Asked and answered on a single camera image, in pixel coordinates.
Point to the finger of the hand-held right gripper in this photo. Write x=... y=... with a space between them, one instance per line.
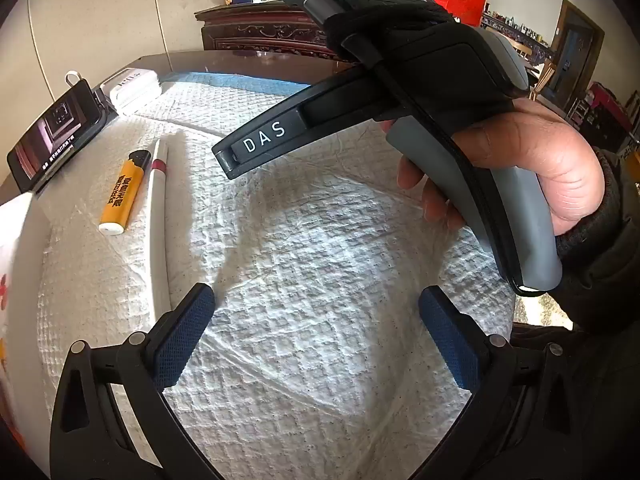
x=260 y=142

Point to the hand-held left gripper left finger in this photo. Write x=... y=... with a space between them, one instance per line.
x=185 y=330

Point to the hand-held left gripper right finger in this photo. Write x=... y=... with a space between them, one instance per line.
x=445 y=330

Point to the white pen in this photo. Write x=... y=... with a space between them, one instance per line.
x=157 y=220

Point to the yellow lighter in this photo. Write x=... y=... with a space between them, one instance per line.
x=120 y=195

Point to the white storage box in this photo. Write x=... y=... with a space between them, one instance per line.
x=15 y=280

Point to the person's right forearm dark sleeve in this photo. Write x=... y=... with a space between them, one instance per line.
x=610 y=240

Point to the person's right hand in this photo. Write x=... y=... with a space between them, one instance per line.
x=550 y=160

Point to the dark carved wooden cabinet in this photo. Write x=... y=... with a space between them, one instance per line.
x=260 y=30

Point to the white quilted mat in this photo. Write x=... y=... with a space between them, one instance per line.
x=300 y=285

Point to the brown wooden door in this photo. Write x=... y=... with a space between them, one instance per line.
x=575 y=55

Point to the small white cardboard box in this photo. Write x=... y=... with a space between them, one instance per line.
x=131 y=86

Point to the red crate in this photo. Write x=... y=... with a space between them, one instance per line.
x=607 y=115

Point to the white phone stand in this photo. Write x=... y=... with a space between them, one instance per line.
x=73 y=79

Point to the black smartphone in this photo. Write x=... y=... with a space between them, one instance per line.
x=55 y=135

